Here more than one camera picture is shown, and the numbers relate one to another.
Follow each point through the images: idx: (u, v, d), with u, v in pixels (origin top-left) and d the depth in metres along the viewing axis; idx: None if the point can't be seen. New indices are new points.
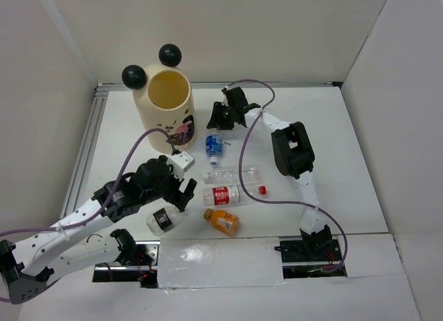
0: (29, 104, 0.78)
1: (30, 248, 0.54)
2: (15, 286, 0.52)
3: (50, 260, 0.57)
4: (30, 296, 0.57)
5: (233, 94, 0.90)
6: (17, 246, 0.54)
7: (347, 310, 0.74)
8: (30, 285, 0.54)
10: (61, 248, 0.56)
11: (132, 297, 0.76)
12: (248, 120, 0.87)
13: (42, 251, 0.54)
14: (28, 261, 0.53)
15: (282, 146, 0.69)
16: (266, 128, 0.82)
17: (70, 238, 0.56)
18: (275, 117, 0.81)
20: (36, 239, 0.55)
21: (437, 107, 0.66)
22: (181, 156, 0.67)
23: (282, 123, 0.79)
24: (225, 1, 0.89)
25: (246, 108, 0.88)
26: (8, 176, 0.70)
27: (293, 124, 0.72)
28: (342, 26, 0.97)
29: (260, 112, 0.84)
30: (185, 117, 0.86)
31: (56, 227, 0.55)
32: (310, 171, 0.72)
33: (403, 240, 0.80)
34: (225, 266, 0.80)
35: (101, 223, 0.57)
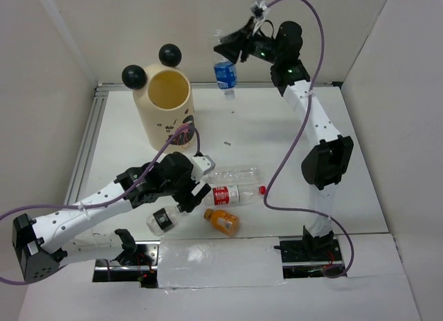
0: (29, 103, 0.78)
1: (51, 224, 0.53)
2: (32, 261, 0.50)
3: (67, 241, 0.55)
4: (41, 276, 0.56)
5: (293, 41, 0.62)
6: (37, 221, 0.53)
7: (347, 309, 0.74)
8: (44, 263, 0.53)
10: (81, 228, 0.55)
11: (132, 297, 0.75)
12: (291, 95, 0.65)
13: (62, 228, 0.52)
14: (48, 236, 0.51)
15: (319, 162, 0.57)
16: (309, 126, 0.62)
17: (91, 218, 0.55)
18: (327, 117, 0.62)
20: (57, 216, 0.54)
21: (437, 106, 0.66)
22: (203, 158, 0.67)
23: (331, 128, 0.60)
24: (225, 1, 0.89)
25: (293, 77, 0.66)
26: (7, 176, 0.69)
27: (341, 137, 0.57)
28: (342, 26, 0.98)
29: (310, 97, 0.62)
30: (185, 117, 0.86)
31: (78, 205, 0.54)
32: (336, 183, 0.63)
33: (403, 239, 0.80)
34: (225, 266, 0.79)
35: (122, 207, 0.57)
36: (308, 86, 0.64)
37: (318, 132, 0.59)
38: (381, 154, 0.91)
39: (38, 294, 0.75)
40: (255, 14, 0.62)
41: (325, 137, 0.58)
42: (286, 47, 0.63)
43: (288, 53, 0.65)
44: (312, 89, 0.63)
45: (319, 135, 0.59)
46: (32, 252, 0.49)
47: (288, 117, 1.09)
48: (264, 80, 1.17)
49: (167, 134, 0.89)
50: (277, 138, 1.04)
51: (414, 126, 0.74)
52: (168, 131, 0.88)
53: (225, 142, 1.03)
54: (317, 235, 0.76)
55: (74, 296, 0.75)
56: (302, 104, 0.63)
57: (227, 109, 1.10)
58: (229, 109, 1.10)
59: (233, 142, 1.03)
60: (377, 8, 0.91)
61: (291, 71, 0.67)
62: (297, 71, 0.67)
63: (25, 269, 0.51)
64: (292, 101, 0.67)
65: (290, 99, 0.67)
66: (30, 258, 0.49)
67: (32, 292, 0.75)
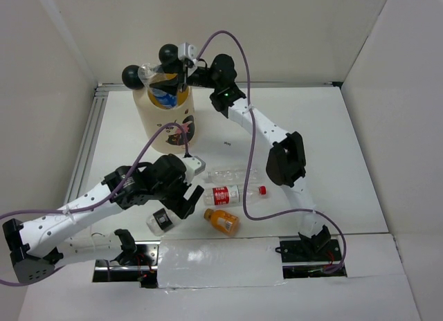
0: (29, 104, 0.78)
1: (38, 229, 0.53)
2: (22, 266, 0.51)
3: (57, 244, 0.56)
4: (37, 277, 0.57)
5: (226, 72, 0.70)
6: (25, 227, 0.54)
7: (347, 309, 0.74)
8: (37, 265, 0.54)
10: (68, 232, 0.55)
11: (132, 297, 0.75)
12: (234, 113, 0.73)
13: (48, 234, 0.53)
14: (34, 242, 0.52)
15: (282, 163, 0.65)
16: (259, 134, 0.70)
17: (77, 222, 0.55)
18: (268, 120, 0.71)
20: (43, 221, 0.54)
21: (437, 107, 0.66)
22: (193, 159, 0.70)
23: (278, 130, 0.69)
24: (225, 1, 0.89)
25: (231, 98, 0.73)
26: (7, 176, 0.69)
27: (290, 134, 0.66)
28: (342, 26, 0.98)
29: (250, 110, 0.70)
30: (185, 117, 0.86)
31: (64, 209, 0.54)
32: (302, 176, 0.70)
33: (403, 239, 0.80)
34: (225, 266, 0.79)
35: (109, 210, 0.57)
36: (244, 102, 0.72)
37: (270, 136, 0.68)
38: (381, 154, 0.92)
39: (38, 294, 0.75)
40: (189, 66, 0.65)
41: (277, 138, 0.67)
42: (222, 77, 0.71)
43: (224, 81, 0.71)
44: (249, 103, 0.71)
45: (271, 138, 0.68)
46: (21, 258, 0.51)
47: (288, 117, 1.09)
48: (264, 80, 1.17)
49: (167, 134, 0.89)
50: None
51: (414, 127, 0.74)
52: (168, 131, 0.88)
53: (224, 142, 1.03)
54: (314, 234, 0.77)
55: (74, 297, 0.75)
56: (248, 118, 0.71)
57: None
58: None
59: (232, 142, 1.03)
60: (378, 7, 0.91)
61: (227, 94, 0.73)
62: (232, 93, 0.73)
63: (18, 272, 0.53)
64: (237, 118, 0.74)
65: (234, 117, 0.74)
66: (19, 263, 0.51)
67: (32, 292, 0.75)
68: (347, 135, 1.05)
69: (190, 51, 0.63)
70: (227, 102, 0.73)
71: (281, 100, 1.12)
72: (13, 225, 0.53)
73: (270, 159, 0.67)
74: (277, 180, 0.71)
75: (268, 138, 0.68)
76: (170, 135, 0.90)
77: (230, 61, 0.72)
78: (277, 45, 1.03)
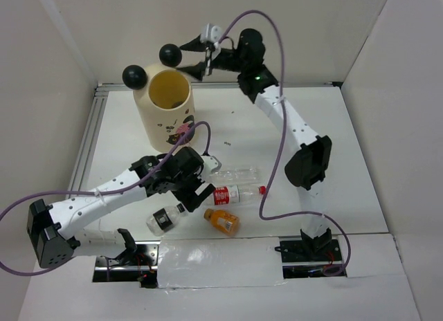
0: (29, 103, 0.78)
1: (68, 209, 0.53)
2: (50, 246, 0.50)
3: (83, 227, 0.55)
4: (55, 262, 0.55)
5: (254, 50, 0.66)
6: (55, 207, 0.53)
7: (348, 310, 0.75)
8: (59, 248, 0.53)
10: (96, 214, 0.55)
11: (132, 297, 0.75)
12: (264, 102, 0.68)
13: (79, 214, 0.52)
14: (64, 221, 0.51)
15: (304, 166, 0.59)
16: (288, 132, 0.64)
17: (107, 205, 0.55)
18: (300, 118, 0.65)
20: (73, 202, 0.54)
21: (437, 106, 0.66)
22: (211, 158, 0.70)
23: (308, 130, 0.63)
24: (225, 1, 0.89)
25: (262, 83, 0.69)
26: (7, 176, 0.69)
27: (320, 138, 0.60)
28: (342, 26, 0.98)
29: (282, 101, 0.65)
30: (185, 117, 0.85)
31: (94, 191, 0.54)
32: (321, 180, 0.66)
33: (403, 239, 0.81)
34: (225, 266, 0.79)
35: (138, 195, 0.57)
36: (276, 90, 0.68)
37: (297, 136, 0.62)
38: (380, 153, 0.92)
39: (37, 295, 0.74)
40: (212, 48, 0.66)
41: (305, 140, 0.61)
42: (250, 54, 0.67)
43: (252, 59, 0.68)
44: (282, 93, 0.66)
45: (298, 139, 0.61)
46: (49, 238, 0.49)
47: None
48: None
49: (168, 134, 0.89)
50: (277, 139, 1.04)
51: (414, 127, 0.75)
52: (169, 131, 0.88)
53: (224, 142, 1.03)
54: (315, 236, 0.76)
55: (74, 297, 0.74)
56: (277, 110, 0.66)
57: (227, 109, 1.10)
58: (229, 109, 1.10)
59: (232, 142, 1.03)
60: None
61: (258, 77, 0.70)
62: (264, 77, 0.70)
63: (41, 254, 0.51)
64: (264, 108, 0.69)
65: (263, 106, 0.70)
66: (47, 243, 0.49)
67: (32, 293, 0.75)
68: (348, 135, 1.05)
69: (212, 32, 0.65)
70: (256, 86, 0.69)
71: None
72: (40, 205, 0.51)
73: (292, 160, 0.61)
74: (295, 182, 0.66)
75: (295, 137, 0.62)
76: (171, 135, 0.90)
77: (258, 39, 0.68)
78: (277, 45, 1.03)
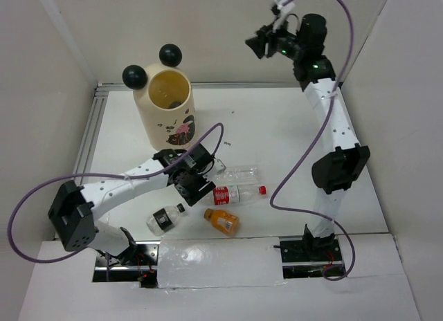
0: (29, 103, 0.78)
1: (99, 189, 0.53)
2: (81, 225, 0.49)
3: (109, 209, 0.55)
4: (77, 245, 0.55)
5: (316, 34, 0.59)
6: (86, 187, 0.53)
7: (348, 310, 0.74)
8: (86, 230, 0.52)
10: (124, 196, 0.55)
11: (132, 297, 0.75)
12: (313, 92, 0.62)
13: (110, 195, 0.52)
14: (97, 201, 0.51)
15: (333, 170, 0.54)
16: (327, 131, 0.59)
17: (136, 188, 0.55)
18: (346, 122, 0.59)
20: (103, 183, 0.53)
21: (437, 106, 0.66)
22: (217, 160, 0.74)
23: (349, 134, 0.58)
24: (225, 1, 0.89)
25: (318, 73, 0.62)
26: (8, 176, 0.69)
27: (359, 146, 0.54)
28: (342, 26, 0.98)
29: (332, 98, 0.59)
30: (185, 117, 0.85)
31: (124, 175, 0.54)
32: (345, 189, 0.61)
33: (403, 239, 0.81)
34: (225, 265, 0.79)
35: (162, 180, 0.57)
36: (331, 84, 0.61)
37: (336, 138, 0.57)
38: (380, 154, 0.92)
39: (37, 295, 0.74)
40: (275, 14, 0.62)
41: (342, 145, 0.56)
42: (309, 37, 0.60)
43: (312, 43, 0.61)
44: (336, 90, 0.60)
45: (336, 142, 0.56)
46: (82, 216, 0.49)
47: (288, 117, 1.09)
48: (264, 80, 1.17)
49: (168, 134, 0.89)
50: (277, 139, 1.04)
51: (414, 127, 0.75)
52: (169, 131, 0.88)
53: (224, 142, 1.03)
54: (318, 236, 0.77)
55: (75, 297, 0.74)
56: (324, 106, 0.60)
57: (227, 109, 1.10)
58: (229, 109, 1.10)
59: (232, 142, 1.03)
60: (376, 8, 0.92)
61: (316, 67, 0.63)
62: (322, 68, 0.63)
63: (69, 234, 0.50)
64: (312, 99, 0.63)
65: (311, 96, 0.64)
66: (79, 221, 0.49)
67: (32, 293, 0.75)
68: None
69: (282, 0, 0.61)
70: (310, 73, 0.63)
71: (281, 100, 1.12)
72: (72, 184, 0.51)
73: (322, 160, 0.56)
74: (318, 181, 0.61)
75: (332, 138, 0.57)
76: (171, 135, 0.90)
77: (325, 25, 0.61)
78: None
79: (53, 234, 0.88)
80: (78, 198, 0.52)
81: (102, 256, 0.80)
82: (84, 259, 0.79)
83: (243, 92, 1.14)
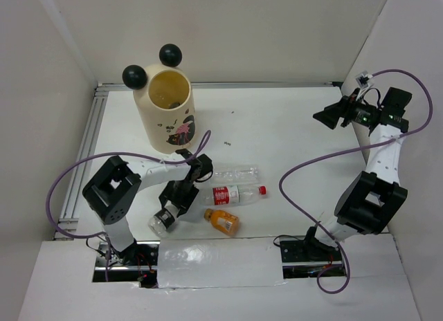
0: (29, 102, 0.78)
1: (141, 166, 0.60)
2: (130, 191, 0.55)
3: (142, 186, 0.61)
4: (113, 218, 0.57)
5: (397, 95, 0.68)
6: (129, 163, 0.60)
7: (348, 310, 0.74)
8: (126, 202, 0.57)
10: (155, 178, 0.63)
11: (132, 297, 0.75)
12: (376, 132, 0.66)
13: (150, 171, 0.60)
14: (143, 173, 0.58)
15: (358, 194, 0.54)
16: (372, 161, 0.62)
17: (167, 171, 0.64)
18: (396, 162, 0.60)
20: (142, 162, 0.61)
21: (437, 106, 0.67)
22: None
23: (392, 172, 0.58)
24: (225, 1, 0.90)
25: (390, 120, 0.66)
26: (9, 176, 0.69)
27: (396, 184, 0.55)
28: (343, 26, 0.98)
29: (392, 140, 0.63)
30: (185, 117, 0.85)
31: (159, 159, 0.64)
32: (363, 232, 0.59)
33: (403, 239, 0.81)
34: (225, 265, 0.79)
35: (182, 171, 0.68)
36: (399, 133, 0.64)
37: (376, 167, 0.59)
38: None
39: (37, 295, 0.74)
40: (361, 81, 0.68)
41: (379, 173, 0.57)
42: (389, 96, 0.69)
43: (391, 101, 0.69)
44: (399, 137, 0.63)
45: (374, 167, 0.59)
46: (131, 183, 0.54)
47: (288, 117, 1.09)
48: (264, 80, 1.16)
49: (168, 134, 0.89)
50: (276, 139, 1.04)
51: (413, 127, 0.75)
52: (169, 131, 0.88)
53: (224, 142, 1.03)
54: (318, 239, 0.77)
55: (74, 297, 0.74)
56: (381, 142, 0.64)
57: (227, 109, 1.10)
58: (229, 109, 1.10)
59: (232, 142, 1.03)
60: (376, 8, 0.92)
61: (391, 117, 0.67)
62: (397, 120, 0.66)
63: (116, 201, 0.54)
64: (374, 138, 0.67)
65: (373, 138, 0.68)
66: (129, 188, 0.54)
67: (32, 293, 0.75)
68: (347, 136, 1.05)
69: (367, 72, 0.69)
70: (383, 121, 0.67)
71: (280, 100, 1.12)
72: (120, 158, 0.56)
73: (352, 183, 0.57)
74: (337, 217, 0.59)
75: (373, 165, 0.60)
76: (171, 135, 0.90)
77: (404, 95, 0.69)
78: (278, 45, 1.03)
79: (53, 234, 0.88)
80: (120, 173, 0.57)
81: (102, 256, 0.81)
82: (84, 259, 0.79)
83: (243, 92, 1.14)
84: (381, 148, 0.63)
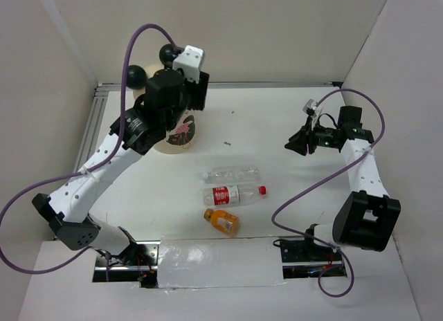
0: (29, 102, 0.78)
1: (64, 196, 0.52)
2: (65, 232, 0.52)
3: (87, 207, 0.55)
4: (86, 241, 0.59)
5: (349, 111, 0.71)
6: (52, 198, 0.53)
7: (349, 309, 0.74)
8: (80, 230, 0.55)
10: (94, 192, 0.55)
11: (132, 297, 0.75)
12: (347, 147, 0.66)
13: (77, 197, 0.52)
14: (65, 209, 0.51)
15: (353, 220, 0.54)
16: (355, 178, 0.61)
17: (99, 179, 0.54)
18: (378, 173, 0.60)
20: (67, 187, 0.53)
21: (437, 106, 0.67)
22: (188, 54, 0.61)
23: (378, 185, 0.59)
24: (225, 1, 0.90)
25: (356, 134, 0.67)
26: (9, 175, 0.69)
27: (387, 196, 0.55)
28: (342, 25, 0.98)
29: (366, 153, 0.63)
30: (185, 117, 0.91)
31: (82, 171, 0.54)
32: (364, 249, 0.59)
33: (403, 239, 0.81)
34: (225, 265, 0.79)
35: (124, 160, 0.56)
36: (367, 144, 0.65)
37: (363, 183, 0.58)
38: (378, 154, 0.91)
39: (37, 295, 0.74)
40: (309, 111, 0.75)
41: (368, 189, 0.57)
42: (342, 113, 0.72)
43: (347, 116, 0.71)
44: (371, 147, 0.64)
45: (360, 185, 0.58)
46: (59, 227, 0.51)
47: (288, 117, 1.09)
48: (264, 80, 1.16)
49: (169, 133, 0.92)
50: (276, 139, 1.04)
51: (413, 127, 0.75)
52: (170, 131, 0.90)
53: (224, 142, 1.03)
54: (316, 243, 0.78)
55: (74, 297, 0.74)
56: (356, 158, 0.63)
57: (227, 109, 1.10)
58: (229, 109, 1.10)
59: (232, 142, 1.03)
60: (376, 8, 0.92)
61: (356, 130, 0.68)
62: (361, 131, 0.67)
63: (65, 241, 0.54)
64: (347, 153, 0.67)
65: (345, 151, 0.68)
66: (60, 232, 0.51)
67: (32, 294, 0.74)
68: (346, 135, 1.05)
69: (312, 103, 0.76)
70: (349, 135, 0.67)
71: (280, 100, 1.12)
72: (40, 198, 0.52)
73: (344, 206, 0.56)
74: (337, 241, 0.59)
75: (359, 183, 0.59)
76: (171, 135, 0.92)
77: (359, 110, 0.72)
78: (278, 44, 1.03)
79: (53, 234, 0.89)
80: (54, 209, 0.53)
81: (102, 256, 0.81)
82: (84, 259, 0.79)
83: (243, 92, 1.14)
84: (359, 164, 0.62)
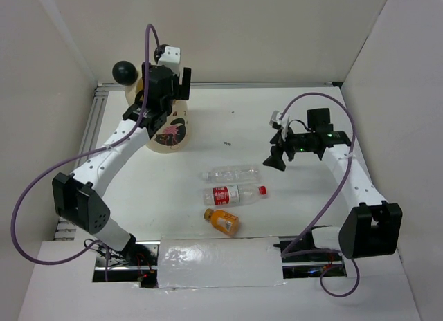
0: (29, 102, 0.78)
1: (89, 169, 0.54)
2: (93, 201, 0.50)
3: (107, 182, 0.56)
4: (100, 225, 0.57)
5: (320, 115, 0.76)
6: (75, 173, 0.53)
7: (349, 309, 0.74)
8: (100, 207, 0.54)
10: (114, 167, 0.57)
11: (132, 297, 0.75)
12: (330, 156, 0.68)
13: (102, 168, 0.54)
14: (93, 179, 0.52)
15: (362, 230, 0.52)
16: (349, 189, 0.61)
17: (122, 154, 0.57)
18: (368, 179, 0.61)
20: (91, 162, 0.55)
21: (437, 107, 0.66)
22: (167, 52, 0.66)
23: (372, 190, 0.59)
24: (225, 1, 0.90)
25: (332, 139, 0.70)
26: (9, 176, 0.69)
27: (385, 202, 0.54)
28: (342, 25, 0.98)
29: (349, 158, 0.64)
30: (173, 120, 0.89)
31: (104, 146, 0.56)
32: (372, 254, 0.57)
33: (403, 239, 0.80)
34: (225, 266, 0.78)
35: (142, 138, 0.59)
36: (346, 147, 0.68)
37: (359, 194, 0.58)
38: (378, 154, 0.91)
39: (37, 295, 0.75)
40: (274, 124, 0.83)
41: (365, 198, 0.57)
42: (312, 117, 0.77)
43: (317, 118, 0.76)
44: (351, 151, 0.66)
45: (358, 196, 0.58)
46: (88, 195, 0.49)
47: None
48: (264, 80, 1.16)
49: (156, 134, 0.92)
50: None
51: (412, 127, 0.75)
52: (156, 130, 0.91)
53: (224, 142, 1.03)
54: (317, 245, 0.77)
55: (74, 297, 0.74)
56: (341, 165, 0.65)
57: (226, 109, 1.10)
58: (229, 109, 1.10)
59: (232, 142, 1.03)
60: (376, 8, 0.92)
61: (330, 135, 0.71)
62: (336, 135, 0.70)
63: (87, 216, 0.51)
64: (331, 162, 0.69)
65: (329, 160, 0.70)
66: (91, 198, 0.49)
67: (32, 294, 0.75)
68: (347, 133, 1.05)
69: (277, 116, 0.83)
70: (325, 142, 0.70)
71: (280, 100, 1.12)
72: (63, 174, 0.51)
73: (349, 220, 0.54)
74: (346, 254, 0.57)
75: (354, 194, 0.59)
76: (158, 135, 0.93)
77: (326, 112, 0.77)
78: (278, 44, 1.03)
79: (53, 234, 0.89)
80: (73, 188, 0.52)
81: (102, 256, 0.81)
82: (84, 259, 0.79)
83: (243, 92, 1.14)
84: (349, 174, 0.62)
